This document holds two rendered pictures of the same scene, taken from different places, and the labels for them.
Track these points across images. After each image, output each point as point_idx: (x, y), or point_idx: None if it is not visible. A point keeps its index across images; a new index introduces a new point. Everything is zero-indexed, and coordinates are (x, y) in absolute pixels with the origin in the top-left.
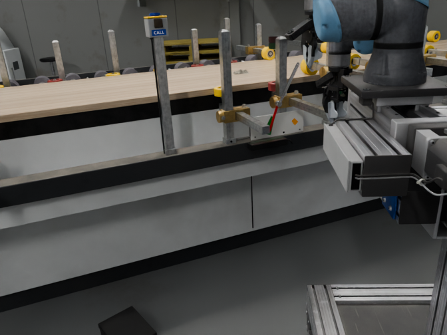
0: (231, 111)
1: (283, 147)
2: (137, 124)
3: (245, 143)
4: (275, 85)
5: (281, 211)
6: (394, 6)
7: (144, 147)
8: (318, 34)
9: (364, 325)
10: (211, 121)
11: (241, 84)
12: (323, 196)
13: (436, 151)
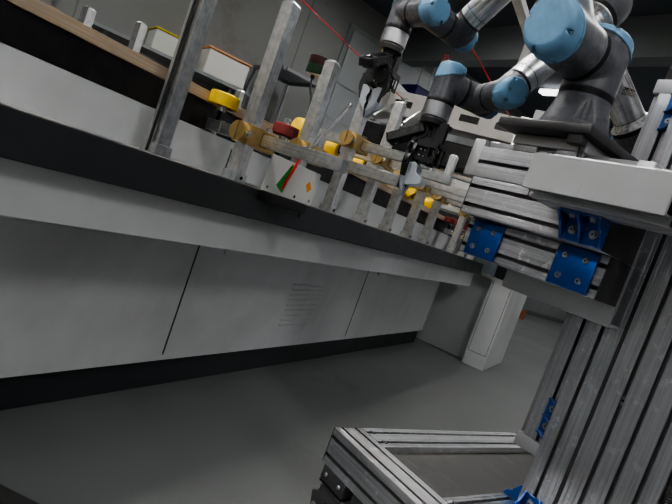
0: (259, 129)
1: (289, 218)
2: (71, 81)
3: (258, 189)
4: (289, 127)
5: (207, 334)
6: (617, 50)
7: None
8: (541, 41)
9: (432, 478)
10: (181, 143)
11: (239, 107)
12: (257, 324)
13: None
